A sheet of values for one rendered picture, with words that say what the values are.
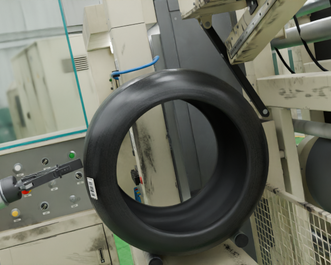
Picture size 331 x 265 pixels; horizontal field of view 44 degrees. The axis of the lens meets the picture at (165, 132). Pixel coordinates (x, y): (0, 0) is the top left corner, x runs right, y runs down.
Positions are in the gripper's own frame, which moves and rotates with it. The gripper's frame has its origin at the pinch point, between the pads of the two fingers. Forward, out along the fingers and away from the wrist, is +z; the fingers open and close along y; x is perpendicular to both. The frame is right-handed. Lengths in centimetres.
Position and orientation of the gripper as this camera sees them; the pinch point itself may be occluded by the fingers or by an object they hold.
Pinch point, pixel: (70, 166)
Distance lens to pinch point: 129.2
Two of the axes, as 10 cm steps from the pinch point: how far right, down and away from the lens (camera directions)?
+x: 3.2, 9.3, 1.7
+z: 9.2, -3.5, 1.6
